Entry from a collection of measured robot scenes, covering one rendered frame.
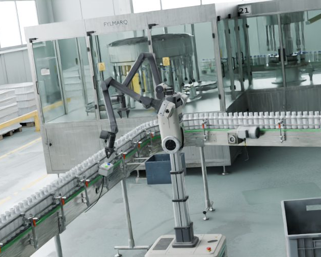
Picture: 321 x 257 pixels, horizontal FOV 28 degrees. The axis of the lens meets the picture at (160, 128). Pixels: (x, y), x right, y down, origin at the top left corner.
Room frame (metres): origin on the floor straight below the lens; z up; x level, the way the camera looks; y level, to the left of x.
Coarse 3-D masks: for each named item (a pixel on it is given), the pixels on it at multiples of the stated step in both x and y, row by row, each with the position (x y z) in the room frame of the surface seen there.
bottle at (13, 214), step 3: (9, 210) 4.00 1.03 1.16; (12, 210) 4.00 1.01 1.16; (12, 213) 4.00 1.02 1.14; (15, 213) 4.01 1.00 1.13; (12, 216) 3.98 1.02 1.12; (15, 216) 3.99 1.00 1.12; (15, 222) 3.99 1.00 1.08; (18, 222) 4.01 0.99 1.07; (15, 225) 3.99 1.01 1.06; (18, 225) 4.01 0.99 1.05; (15, 228) 3.99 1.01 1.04; (18, 231) 4.00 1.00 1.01
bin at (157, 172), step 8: (152, 160) 6.06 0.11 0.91; (160, 160) 6.11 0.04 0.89; (168, 160) 6.09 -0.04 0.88; (184, 160) 6.03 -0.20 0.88; (152, 168) 5.82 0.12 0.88; (160, 168) 5.80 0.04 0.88; (168, 168) 5.78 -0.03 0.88; (184, 168) 6.00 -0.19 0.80; (152, 176) 5.82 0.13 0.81; (160, 176) 5.80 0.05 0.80; (168, 176) 5.78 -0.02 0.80; (184, 176) 5.97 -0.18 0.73; (136, 184) 5.93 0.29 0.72; (144, 184) 5.91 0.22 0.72; (152, 184) 5.83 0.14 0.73
